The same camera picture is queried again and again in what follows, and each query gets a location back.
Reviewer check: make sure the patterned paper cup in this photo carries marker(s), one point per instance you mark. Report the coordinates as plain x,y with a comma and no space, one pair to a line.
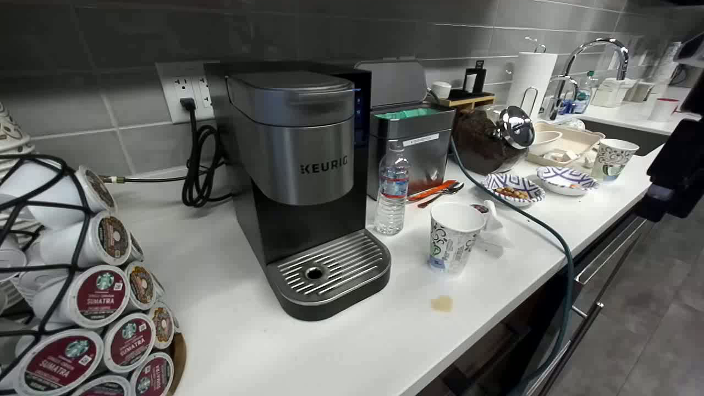
454,235
612,157

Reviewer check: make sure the silver Keurig coffee maker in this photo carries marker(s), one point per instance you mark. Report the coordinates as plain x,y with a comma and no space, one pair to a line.
300,147

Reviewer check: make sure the clear plastic water bottle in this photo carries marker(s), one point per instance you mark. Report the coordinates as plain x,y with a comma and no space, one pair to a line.
392,191

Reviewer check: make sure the stainless steel box appliance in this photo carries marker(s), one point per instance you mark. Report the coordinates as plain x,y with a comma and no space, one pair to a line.
425,136

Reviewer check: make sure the wooden shelf organizer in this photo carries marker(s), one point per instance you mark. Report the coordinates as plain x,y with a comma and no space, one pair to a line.
466,102

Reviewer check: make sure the blue patterned bowl left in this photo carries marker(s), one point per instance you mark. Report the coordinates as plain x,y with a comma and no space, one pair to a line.
516,191

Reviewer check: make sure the blue patterned bowl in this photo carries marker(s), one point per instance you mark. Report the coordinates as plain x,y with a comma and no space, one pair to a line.
566,181
516,191

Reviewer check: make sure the beige takeout clamshell container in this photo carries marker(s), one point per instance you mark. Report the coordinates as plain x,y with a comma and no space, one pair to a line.
562,147

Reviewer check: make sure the blue patterned bowl right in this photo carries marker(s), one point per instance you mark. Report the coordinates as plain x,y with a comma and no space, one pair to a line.
566,181

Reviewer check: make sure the white paper towel roll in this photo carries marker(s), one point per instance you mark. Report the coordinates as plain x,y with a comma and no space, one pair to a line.
531,81

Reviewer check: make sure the orange handled utensil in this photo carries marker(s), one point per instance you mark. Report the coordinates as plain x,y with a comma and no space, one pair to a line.
430,195

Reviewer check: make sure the white wall power outlet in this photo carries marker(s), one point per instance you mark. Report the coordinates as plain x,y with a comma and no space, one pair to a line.
185,81

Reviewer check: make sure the black wire pod carousel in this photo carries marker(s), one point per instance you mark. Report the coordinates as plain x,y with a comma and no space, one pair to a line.
82,313

